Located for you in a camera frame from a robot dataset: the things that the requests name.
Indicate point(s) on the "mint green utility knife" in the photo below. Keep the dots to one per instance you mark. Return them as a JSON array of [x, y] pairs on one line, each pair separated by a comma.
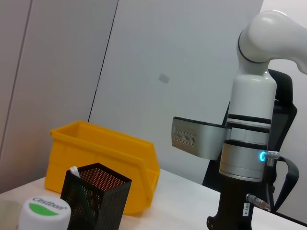
[[74, 172]]

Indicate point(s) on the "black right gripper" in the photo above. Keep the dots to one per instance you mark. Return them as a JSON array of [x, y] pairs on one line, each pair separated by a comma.
[[235, 206]]

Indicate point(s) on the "black office chair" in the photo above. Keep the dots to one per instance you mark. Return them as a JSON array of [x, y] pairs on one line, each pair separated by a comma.
[[283, 119]]

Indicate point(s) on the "clear water bottle green label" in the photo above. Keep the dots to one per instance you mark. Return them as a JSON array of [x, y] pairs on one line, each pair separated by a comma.
[[43, 215]]

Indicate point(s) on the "black mesh pen holder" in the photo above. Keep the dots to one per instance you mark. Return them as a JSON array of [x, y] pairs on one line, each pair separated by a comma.
[[100, 198]]

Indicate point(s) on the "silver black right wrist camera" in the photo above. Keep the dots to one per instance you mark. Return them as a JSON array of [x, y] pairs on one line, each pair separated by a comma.
[[204, 141]]

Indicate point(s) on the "grey wall sticker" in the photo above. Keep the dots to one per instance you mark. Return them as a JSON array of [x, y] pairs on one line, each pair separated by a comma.
[[164, 78]]

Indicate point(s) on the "white and silver right arm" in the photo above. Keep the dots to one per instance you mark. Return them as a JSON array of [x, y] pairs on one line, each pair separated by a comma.
[[251, 100]]

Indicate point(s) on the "yellow plastic bin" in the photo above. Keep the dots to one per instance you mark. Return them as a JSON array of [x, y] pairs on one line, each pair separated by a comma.
[[100, 148]]

